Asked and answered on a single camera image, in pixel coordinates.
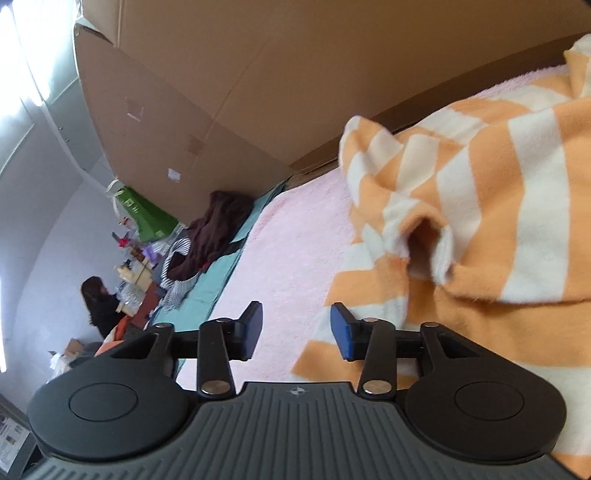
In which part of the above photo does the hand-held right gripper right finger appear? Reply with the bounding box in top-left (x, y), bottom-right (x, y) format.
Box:
top-left (330, 302), bottom-right (481, 400)

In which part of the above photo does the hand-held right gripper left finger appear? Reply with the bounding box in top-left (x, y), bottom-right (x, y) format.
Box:
top-left (111, 301), bottom-right (264, 400)

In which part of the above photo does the orange white striped shirt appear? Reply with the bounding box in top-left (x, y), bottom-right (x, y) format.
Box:
top-left (292, 36), bottom-right (591, 478)

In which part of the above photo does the teal mat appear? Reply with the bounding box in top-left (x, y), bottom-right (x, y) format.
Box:
top-left (150, 178), bottom-right (296, 334)

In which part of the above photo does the black white striped cloth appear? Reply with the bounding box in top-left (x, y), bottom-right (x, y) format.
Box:
top-left (158, 237), bottom-right (200, 315)

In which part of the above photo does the pink fleece blanket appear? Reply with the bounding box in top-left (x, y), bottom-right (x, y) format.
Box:
top-left (175, 65), bottom-right (591, 402)

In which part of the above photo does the dark maroon cloth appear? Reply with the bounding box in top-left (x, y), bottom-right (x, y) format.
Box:
top-left (166, 190), bottom-right (256, 283)

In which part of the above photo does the green bag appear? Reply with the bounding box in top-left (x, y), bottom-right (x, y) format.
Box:
top-left (110, 180), bottom-right (182, 246)

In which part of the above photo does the open cardboard box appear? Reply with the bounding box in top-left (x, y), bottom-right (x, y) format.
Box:
top-left (47, 338), bottom-right (85, 371)

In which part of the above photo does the cardboard box with tape marks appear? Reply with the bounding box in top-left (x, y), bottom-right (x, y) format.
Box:
top-left (73, 21), bottom-right (297, 228)

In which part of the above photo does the large cardboard box white label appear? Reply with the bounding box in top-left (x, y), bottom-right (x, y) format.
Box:
top-left (115, 0), bottom-right (591, 175)

